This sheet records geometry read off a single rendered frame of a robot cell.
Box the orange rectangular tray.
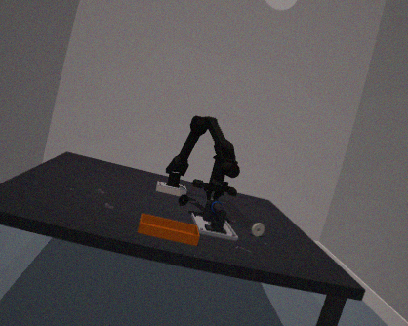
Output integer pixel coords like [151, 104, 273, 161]
[138, 214, 200, 246]

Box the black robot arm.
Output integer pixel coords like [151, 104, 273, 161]
[166, 116, 240, 193]

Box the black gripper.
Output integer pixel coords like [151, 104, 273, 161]
[192, 171, 237, 200]

